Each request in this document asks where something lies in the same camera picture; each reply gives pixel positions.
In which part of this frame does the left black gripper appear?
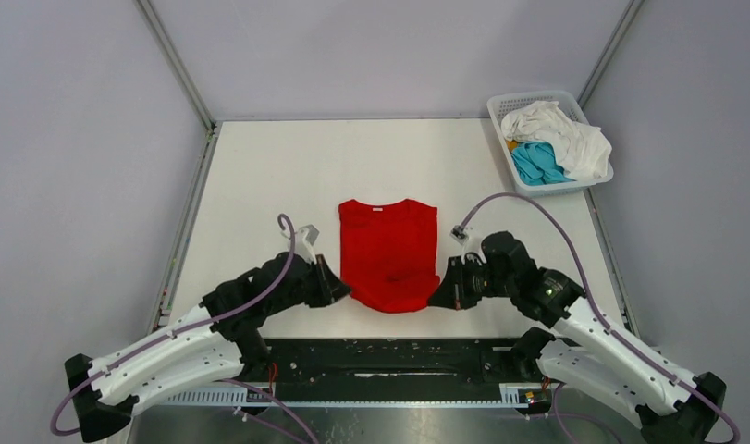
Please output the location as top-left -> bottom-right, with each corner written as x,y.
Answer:
268,253 -> 351,315

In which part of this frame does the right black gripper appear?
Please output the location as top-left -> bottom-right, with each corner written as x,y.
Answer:
428,254 -> 516,310

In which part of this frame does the red t-shirt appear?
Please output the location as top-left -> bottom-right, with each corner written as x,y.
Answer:
338,199 -> 440,314

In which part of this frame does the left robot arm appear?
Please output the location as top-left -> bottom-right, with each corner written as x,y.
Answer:
65,252 -> 351,443

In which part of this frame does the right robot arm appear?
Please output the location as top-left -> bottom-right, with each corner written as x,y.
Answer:
429,227 -> 726,443

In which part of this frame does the teal t-shirt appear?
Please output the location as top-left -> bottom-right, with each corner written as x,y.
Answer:
510,142 -> 573,186

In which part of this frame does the white plastic laundry basket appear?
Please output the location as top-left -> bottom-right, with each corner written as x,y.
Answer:
486,91 -> 613,197

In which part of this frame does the white t-shirt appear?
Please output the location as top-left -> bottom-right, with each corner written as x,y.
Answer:
500,101 -> 612,181

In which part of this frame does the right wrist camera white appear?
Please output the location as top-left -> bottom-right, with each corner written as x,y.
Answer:
450,225 -> 483,258

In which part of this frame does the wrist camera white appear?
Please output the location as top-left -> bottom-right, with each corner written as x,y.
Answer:
450,225 -> 483,258
295,224 -> 320,264

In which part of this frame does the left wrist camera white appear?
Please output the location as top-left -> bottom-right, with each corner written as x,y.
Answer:
295,224 -> 320,264

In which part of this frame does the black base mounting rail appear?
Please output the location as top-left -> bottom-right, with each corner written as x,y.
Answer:
234,339 -> 553,406

